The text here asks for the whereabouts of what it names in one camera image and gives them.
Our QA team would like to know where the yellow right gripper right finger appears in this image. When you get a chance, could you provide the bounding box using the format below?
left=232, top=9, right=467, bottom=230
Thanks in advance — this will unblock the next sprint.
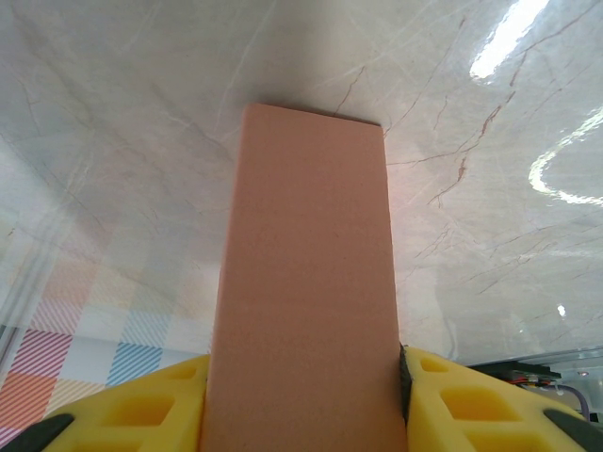
left=398, top=342, right=603, bottom=452

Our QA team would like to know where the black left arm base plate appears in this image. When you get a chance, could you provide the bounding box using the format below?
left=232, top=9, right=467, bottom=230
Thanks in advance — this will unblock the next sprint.
left=489, top=360, right=564, bottom=390

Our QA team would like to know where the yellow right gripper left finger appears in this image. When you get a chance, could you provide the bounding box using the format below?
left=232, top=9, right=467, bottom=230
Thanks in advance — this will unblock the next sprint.
left=18, top=355, right=212, bottom=452

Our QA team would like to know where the pink paper box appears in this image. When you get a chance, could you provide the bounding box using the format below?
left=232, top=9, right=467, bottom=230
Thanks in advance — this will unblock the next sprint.
left=197, top=103, right=410, bottom=452

